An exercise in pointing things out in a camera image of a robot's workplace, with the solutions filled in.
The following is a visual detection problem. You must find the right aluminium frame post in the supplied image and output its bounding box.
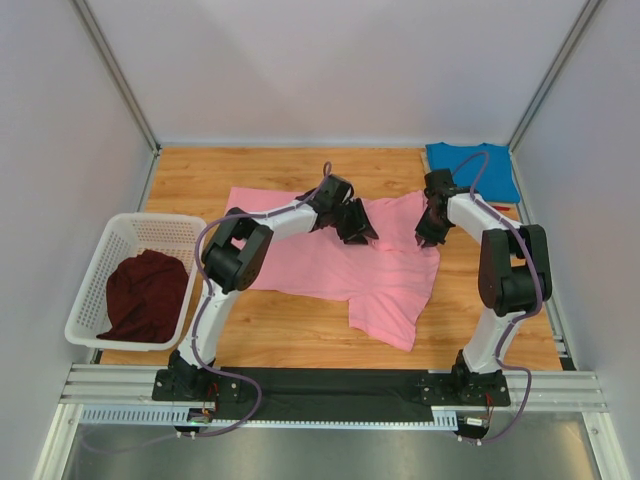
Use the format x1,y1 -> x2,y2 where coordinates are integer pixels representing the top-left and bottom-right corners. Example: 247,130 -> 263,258
508,0 -> 605,153

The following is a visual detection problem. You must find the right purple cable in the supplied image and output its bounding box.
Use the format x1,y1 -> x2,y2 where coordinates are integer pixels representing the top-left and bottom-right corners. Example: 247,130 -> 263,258
452,151 -> 546,446

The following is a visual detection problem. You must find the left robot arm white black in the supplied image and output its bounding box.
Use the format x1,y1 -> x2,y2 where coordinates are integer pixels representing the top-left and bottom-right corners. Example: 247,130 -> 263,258
153,173 -> 378,401

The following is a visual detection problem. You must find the left aluminium frame post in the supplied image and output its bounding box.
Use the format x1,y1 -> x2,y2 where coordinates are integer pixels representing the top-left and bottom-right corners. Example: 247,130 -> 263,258
69,0 -> 161,154

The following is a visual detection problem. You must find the white plastic laundry basket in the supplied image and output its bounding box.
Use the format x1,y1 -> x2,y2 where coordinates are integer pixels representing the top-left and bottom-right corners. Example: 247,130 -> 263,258
65,212 -> 206,352

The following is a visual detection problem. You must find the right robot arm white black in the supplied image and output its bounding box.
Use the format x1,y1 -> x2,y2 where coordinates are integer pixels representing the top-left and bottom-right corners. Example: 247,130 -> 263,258
415,169 -> 552,400

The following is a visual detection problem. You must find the aluminium frame post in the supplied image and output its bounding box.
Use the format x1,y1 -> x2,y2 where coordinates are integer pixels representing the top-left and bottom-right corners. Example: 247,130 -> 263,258
69,0 -> 161,154
508,0 -> 605,153

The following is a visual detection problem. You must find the pink t shirt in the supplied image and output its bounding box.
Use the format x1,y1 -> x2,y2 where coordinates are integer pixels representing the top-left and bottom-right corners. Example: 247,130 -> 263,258
251,191 -> 440,351

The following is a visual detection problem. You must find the dark red t shirt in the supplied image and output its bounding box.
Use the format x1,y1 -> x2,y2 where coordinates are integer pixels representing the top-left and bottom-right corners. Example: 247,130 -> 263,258
97,250 -> 189,344

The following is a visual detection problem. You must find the aluminium front rail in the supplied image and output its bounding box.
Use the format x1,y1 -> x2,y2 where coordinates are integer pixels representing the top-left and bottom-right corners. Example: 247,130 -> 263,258
60,365 -> 607,431

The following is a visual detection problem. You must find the blue folded t shirt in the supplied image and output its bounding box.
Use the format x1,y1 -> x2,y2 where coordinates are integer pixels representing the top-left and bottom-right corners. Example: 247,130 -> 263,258
426,142 -> 521,204

